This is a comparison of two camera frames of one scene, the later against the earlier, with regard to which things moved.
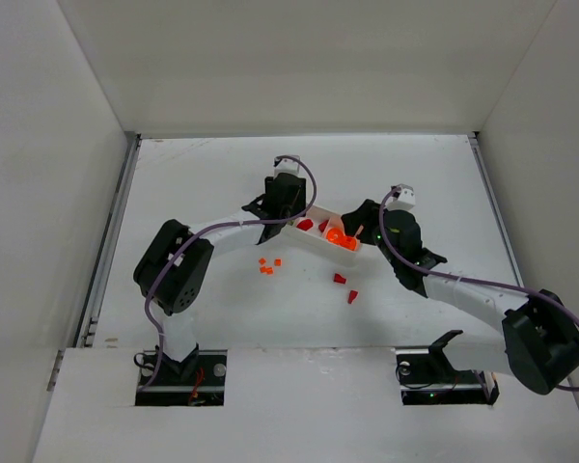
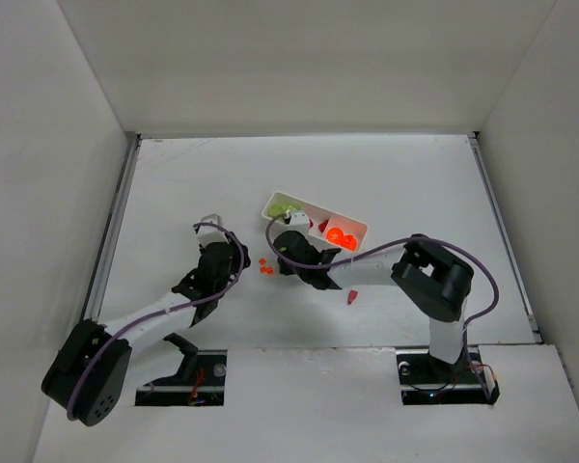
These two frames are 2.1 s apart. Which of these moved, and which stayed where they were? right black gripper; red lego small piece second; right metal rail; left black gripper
Moved: right black gripper; left black gripper
Stayed: right metal rail; red lego small piece second
